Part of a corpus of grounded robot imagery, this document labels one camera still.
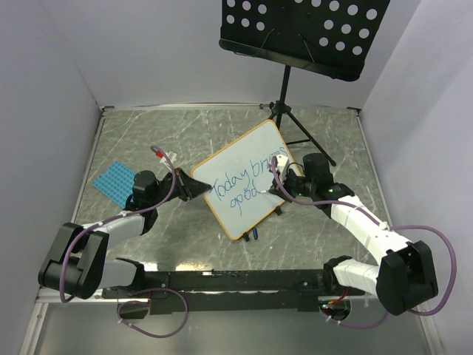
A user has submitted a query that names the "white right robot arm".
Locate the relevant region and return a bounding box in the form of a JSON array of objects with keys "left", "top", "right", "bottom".
[{"left": 269, "top": 153, "right": 438, "bottom": 315}]

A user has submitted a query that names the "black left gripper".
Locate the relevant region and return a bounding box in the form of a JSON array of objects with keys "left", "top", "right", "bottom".
[{"left": 150, "top": 168, "right": 211, "bottom": 208}]

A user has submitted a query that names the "black perforated music stand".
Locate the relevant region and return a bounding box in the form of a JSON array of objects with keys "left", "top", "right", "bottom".
[{"left": 219, "top": 0, "right": 389, "bottom": 155}]

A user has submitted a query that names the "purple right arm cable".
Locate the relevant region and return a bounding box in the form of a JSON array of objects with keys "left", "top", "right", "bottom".
[{"left": 270, "top": 157, "right": 457, "bottom": 330}]

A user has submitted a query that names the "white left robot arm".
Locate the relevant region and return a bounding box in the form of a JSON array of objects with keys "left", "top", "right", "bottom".
[{"left": 38, "top": 168, "right": 211, "bottom": 302}]

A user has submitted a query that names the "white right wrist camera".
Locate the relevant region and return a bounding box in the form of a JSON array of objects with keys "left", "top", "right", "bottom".
[{"left": 271, "top": 155, "right": 290, "bottom": 183}]

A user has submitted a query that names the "blue studded building plate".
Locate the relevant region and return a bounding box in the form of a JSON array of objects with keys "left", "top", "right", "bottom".
[{"left": 92, "top": 161, "right": 136, "bottom": 209}]

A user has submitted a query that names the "yellow framed whiteboard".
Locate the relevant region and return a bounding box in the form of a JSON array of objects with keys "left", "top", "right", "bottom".
[{"left": 191, "top": 120, "right": 294, "bottom": 240}]

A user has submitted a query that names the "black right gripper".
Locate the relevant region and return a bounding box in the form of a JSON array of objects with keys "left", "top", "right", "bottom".
[{"left": 269, "top": 167, "right": 316, "bottom": 203}]

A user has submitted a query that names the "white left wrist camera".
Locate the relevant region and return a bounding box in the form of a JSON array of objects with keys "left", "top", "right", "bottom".
[{"left": 151, "top": 145, "right": 177, "bottom": 164}]

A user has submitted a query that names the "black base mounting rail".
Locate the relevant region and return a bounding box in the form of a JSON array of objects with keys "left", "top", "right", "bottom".
[{"left": 102, "top": 269, "right": 364, "bottom": 315}]

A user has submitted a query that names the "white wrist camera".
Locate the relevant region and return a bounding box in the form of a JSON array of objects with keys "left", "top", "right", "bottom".
[
  {"left": 151, "top": 145, "right": 177, "bottom": 164},
  {"left": 271, "top": 155, "right": 290, "bottom": 183}
]

